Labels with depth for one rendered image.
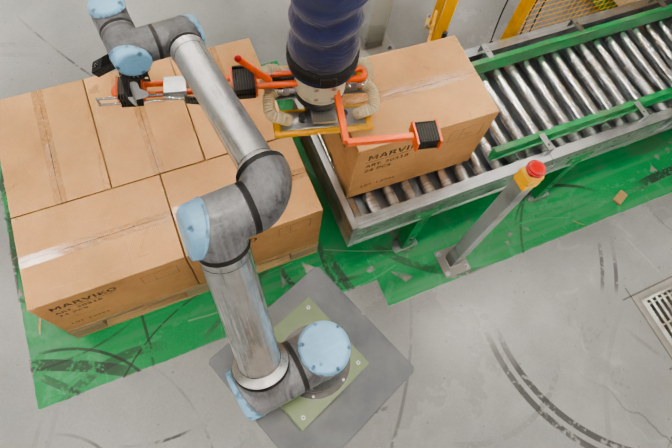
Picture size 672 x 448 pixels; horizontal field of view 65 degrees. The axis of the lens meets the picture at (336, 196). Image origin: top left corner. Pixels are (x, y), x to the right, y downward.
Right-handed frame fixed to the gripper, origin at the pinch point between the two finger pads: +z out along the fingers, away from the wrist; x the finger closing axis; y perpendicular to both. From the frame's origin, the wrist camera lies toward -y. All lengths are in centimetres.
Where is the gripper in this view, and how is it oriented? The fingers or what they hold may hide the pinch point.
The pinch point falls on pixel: (133, 90)
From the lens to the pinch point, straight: 178.6
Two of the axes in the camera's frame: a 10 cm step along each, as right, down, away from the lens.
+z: -0.9, 4.3, 9.0
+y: 9.9, -0.9, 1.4
